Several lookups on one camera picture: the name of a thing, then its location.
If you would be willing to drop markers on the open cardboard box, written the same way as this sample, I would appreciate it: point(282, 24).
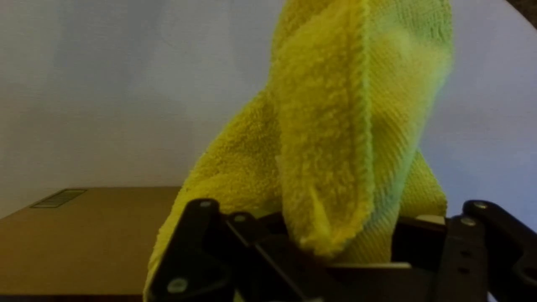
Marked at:
point(77, 246)

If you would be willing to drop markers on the yellow-green towel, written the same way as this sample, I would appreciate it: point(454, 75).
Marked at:
point(335, 123)

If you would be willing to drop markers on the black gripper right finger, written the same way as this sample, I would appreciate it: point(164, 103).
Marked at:
point(474, 253)

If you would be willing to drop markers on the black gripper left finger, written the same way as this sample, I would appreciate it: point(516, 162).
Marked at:
point(223, 263)

